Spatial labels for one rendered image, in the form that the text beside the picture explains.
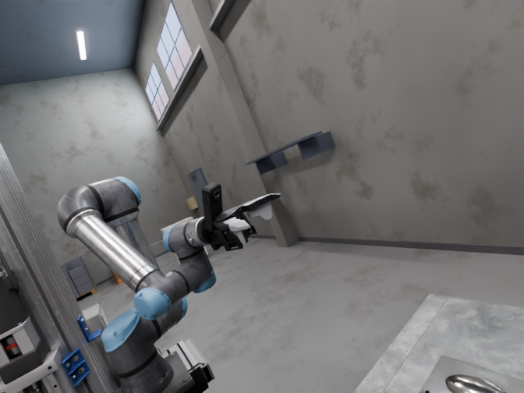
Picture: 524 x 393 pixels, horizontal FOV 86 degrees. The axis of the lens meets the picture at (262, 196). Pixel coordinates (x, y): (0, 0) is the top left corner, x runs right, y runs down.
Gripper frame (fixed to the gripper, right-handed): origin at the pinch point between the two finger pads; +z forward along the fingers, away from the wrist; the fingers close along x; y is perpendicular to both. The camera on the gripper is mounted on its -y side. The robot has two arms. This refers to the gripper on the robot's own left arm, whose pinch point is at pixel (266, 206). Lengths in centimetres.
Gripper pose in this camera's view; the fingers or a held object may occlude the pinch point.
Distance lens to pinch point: 60.1
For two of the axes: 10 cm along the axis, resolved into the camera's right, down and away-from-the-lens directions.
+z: 7.8, -2.4, -5.7
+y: 4.3, 8.8, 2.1
